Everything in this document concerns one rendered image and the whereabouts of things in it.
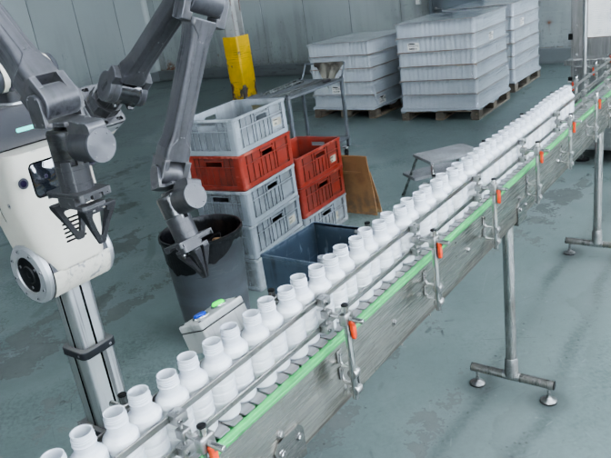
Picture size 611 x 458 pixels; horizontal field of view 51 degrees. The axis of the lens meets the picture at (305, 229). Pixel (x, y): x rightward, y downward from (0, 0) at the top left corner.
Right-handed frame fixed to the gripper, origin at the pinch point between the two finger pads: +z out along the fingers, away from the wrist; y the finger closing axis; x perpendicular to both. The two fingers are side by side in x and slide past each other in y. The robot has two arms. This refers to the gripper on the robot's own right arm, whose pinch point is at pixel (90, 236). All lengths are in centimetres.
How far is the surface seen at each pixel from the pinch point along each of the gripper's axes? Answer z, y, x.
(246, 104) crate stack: 32, -192, 262
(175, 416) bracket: 28.1, 20.7, -6.3
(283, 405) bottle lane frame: 44, 21, 20
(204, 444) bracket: 31.8, 26.5, -6.4
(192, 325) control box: 28.5, -0.5, 18.8
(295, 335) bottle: 33.3, 18.1, 30.8
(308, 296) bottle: 27.3, 17.5, 37.8
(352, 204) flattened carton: 130, -173, 346
